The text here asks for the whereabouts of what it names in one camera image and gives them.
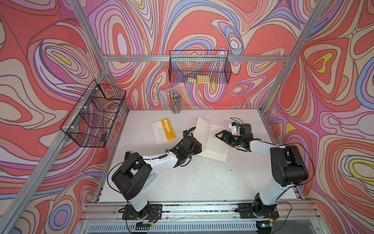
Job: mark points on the cream lined notebook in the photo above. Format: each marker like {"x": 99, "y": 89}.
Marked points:
{"x": 212, "y": 147}
{"x": 163, "y": 131}

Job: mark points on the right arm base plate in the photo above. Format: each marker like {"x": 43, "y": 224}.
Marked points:
{"x": 257, "y": 210}

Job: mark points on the black wire basket left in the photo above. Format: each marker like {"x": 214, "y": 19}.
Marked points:
{"x": 92, "y": 118}

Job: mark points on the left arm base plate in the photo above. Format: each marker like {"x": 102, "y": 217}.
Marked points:
{"x": 150, "y": 212}

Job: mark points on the light blue white stapler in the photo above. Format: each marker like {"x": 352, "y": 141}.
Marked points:
{"x": 150, "y": 179}

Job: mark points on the metal pen cup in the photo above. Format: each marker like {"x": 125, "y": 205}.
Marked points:
{"x": 175, "y": 101}

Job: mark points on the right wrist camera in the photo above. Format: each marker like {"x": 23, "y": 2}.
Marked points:
{"x": 235, "y": 128}

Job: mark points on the yellow sticky notes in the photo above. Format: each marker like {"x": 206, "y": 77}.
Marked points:
{"x": 200, "y": 79}

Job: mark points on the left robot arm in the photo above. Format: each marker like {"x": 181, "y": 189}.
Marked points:
{"x": 132, "y": 175}

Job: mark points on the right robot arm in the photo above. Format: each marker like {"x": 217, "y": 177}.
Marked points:
{"x": 287, "y": 166}

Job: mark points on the black wire basket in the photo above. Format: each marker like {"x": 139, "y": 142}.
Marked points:
{"x": 184, "y": 64}
{"x": 92, "y": 118}

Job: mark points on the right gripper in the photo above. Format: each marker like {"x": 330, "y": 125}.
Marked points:
{"x": 223, "y": 138}

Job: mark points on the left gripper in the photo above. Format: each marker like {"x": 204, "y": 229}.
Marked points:
{"x": 197, "y": 147}

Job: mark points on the black wire basket back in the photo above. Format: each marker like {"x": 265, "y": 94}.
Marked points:
{"x": 184, "y": 64}

